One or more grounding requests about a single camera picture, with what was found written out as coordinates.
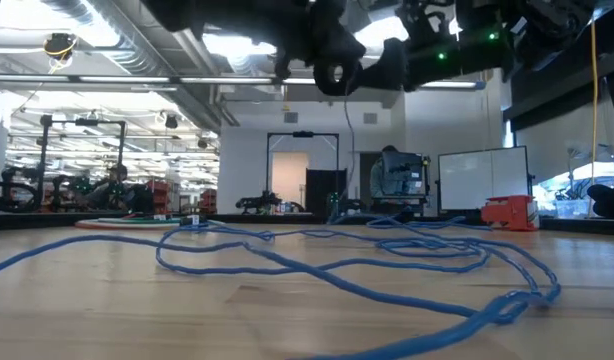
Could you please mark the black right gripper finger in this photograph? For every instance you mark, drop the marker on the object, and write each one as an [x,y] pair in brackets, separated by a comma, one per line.
[389,70]

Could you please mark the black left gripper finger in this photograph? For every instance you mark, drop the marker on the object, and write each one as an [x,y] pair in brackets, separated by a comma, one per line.
[339,47]

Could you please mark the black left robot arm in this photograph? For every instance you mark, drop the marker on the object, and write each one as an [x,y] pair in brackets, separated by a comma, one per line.
[212,15]

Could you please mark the black background robot arm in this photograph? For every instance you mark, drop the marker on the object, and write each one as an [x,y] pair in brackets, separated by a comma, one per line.
[12,192]
[257,202]

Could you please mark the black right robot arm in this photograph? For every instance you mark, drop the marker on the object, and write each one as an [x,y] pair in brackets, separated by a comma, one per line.
[527,30]

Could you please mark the white whiteboard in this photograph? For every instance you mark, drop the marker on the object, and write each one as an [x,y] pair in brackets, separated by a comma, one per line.
[482,177]

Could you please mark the black ceiling lamp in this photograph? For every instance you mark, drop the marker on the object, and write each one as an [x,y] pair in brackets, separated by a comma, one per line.
[171,121]

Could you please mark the long ceiling light strip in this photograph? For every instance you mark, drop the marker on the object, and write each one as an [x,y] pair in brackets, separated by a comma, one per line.
[122,79]

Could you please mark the small red storage rack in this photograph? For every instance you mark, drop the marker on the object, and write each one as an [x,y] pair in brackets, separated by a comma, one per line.
[208,201]

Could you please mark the clear plastic bin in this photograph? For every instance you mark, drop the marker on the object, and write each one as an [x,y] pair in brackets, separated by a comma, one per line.
[572,209]

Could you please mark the red storage bin rack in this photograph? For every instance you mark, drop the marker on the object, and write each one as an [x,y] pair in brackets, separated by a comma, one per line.
[157,195]

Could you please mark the yellow black ceiling reel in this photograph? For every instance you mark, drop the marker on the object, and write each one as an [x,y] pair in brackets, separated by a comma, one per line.
[59,46]

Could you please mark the grey wall vent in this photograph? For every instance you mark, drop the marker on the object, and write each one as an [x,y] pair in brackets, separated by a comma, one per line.
[370,118]
[291,117]

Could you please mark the silver ventilation duct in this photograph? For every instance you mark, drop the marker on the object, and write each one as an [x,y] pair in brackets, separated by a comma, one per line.
[137,55]

